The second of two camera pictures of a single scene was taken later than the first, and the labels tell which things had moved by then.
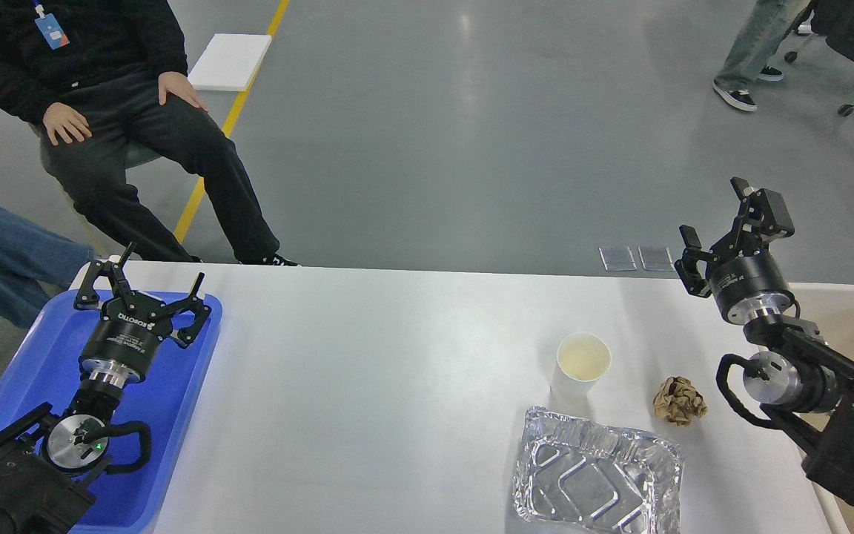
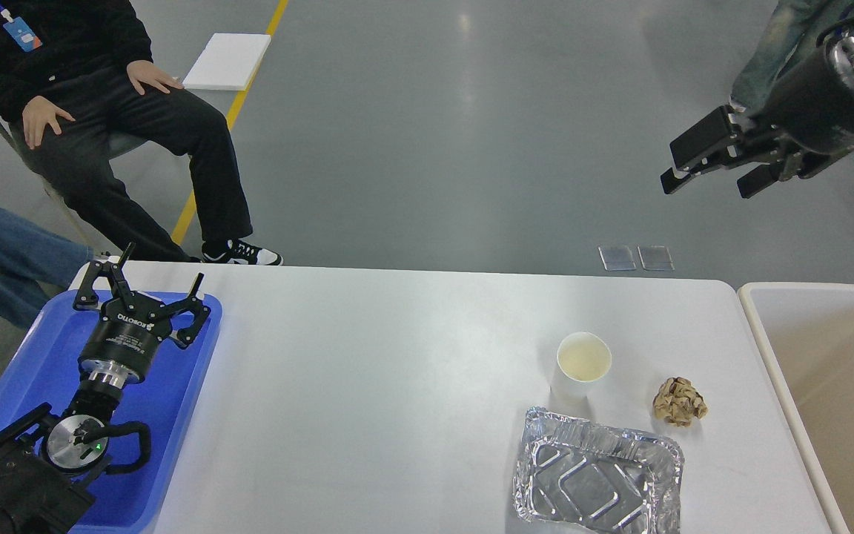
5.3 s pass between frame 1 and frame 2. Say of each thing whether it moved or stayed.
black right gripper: moved
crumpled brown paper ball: stayed
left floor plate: stayed
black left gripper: stayed
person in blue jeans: stayed
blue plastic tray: stayed
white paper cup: stayed
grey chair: moved
